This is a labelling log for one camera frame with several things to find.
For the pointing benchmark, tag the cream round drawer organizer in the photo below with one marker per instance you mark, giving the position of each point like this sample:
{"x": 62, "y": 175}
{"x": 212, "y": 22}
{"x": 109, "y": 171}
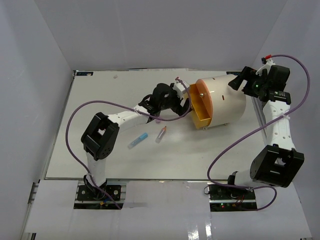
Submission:
{"x": 228, "y": 105}

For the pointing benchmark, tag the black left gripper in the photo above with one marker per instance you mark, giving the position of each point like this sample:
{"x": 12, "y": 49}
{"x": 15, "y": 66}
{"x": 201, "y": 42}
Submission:
{"x": 178, "y": 109}

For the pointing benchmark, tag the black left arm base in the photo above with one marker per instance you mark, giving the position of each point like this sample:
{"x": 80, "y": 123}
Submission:
{"x": 84, "y": 194}

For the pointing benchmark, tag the orange tip clear highlighter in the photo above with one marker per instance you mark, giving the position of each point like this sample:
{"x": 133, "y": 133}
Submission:
{"x": 161, "y": 135}

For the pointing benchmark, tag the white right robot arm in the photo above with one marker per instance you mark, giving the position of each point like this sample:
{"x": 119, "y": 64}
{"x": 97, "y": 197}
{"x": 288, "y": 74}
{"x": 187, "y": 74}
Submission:
{"x": 279, "y": 161}

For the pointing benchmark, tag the yellow drawer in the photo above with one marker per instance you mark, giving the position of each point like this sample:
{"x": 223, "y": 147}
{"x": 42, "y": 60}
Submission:
{"x": 201, "y": 105}

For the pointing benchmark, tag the blue cap clear highlighter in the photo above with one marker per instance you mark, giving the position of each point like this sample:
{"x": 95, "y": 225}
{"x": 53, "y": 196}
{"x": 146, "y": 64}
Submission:
{"x": 137, "y": 140}

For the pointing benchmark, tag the aluminium rail right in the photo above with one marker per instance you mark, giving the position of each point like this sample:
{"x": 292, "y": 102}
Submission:
{"x": 259, "y": 117}

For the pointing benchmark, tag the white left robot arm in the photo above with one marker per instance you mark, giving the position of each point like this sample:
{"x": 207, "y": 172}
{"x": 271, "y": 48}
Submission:
{"x": 100, "y": 136}

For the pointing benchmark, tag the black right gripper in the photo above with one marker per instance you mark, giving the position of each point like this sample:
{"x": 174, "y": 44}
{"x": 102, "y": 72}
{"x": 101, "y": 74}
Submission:
{"x": 246, "y": 73}

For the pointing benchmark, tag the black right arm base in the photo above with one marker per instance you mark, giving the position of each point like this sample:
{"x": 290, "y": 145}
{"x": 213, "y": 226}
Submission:
{"x": 227, "y": 199}

